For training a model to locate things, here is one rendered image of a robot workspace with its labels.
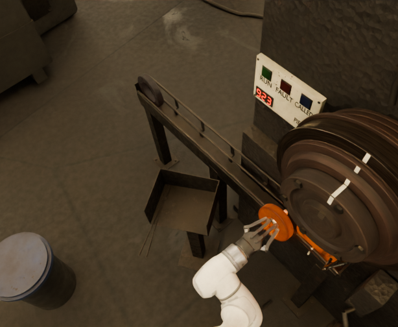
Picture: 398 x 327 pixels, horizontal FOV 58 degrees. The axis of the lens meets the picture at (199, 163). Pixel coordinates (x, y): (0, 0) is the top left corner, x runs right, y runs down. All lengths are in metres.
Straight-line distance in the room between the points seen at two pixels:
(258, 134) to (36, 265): 1.16
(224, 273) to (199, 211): 0.35
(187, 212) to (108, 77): 1.73
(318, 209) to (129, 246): 1.45
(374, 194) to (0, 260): 1.62
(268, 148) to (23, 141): 1.95
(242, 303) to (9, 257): 1.12
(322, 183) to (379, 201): 0.13
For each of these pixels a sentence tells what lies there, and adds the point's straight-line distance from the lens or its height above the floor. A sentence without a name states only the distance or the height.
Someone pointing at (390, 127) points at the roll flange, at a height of 1.31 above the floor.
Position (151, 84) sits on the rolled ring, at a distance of 1.82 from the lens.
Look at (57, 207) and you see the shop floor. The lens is 2.47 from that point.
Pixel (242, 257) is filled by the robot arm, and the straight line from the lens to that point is 1.34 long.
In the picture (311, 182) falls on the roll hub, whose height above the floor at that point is 1.24.
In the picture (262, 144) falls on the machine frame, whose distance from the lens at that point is 1.41.
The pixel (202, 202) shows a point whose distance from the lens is 1.58.
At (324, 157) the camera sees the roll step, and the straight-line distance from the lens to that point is 0.93.
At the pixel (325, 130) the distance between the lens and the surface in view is 0.91.
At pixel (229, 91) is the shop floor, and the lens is 2.77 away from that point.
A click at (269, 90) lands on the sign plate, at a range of 1.22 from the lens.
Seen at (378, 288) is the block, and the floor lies 0.80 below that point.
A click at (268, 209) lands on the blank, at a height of 0.77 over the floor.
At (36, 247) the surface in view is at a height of 0.43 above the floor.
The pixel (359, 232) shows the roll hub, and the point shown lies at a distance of 0.93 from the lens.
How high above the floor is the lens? 2.02
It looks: 58 degrees down
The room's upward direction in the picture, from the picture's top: 7 degrees counter-clockwise
